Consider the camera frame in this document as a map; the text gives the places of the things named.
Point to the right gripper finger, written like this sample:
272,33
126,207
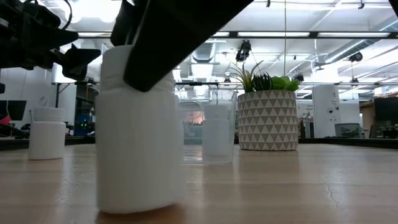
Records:
122,28
174,37

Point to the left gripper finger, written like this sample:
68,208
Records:
77,62
56,39

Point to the white plastic pill bottle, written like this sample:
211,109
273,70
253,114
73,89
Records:
216,137
136,149
46,137

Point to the clear plastic basket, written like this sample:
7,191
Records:
192,149

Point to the blue equipment cabinet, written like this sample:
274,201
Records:
81,124

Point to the black computer monitor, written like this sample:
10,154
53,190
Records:
14,109
387,110

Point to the succulents in triangle-patterned pot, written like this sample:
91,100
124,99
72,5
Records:
267,124

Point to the grey office chair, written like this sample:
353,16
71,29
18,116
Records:
348,130

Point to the silver ventilation duct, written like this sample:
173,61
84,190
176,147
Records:
203,51

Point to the black background desk frame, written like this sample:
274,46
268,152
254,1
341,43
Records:
57,93

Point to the black hanging camera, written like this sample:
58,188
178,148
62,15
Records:
244,51

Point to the black overhead frame bar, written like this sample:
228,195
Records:
314,34

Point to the black aluminium table frame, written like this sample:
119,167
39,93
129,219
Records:
342,141

